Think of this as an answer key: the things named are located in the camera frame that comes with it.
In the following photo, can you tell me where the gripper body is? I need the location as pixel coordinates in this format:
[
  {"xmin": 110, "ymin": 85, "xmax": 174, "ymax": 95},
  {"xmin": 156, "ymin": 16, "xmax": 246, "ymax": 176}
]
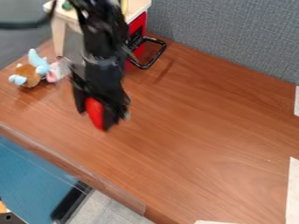
[{"xmin": 68, "ymin": 55, "xmax": 132, "ymax": 107}]

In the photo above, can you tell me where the toy stove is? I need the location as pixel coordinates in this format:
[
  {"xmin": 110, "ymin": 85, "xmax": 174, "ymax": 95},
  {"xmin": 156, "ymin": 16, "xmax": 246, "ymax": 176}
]
[{"xmin": 42, "ymin": 0, "xmax": 169, "ymax": 71}]

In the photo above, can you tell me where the blue and brown plush animal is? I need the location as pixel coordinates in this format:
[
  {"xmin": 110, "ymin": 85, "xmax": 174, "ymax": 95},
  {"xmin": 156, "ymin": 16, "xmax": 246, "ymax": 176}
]
[{"xmin": 7, "ymin": 48, "xmax": 71, "ymax": 89}]

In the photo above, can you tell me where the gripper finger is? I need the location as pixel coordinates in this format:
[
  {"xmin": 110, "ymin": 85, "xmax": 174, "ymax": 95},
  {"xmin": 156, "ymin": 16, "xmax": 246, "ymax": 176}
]
[
  {"xmin": 101, "ymin": 100, "xmax": 132, "ymax": 133},
  {"xmin": 71, "ymin": 79, "xmax": 89, "ymax": 116}
]

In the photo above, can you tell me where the red toy strawberry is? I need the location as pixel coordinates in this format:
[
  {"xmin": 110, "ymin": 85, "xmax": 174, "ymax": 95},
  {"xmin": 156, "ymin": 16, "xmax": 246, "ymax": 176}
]
[{"xmin": 84, "ymin": 96, "xmax": 107, "ymax": 131}]

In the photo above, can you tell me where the black cable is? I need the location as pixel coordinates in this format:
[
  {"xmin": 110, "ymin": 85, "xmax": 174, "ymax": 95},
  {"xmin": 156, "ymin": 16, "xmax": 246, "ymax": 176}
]
[{"xmin": 0, "ymin": 0, "xmax": 59, "ymax": 31}]

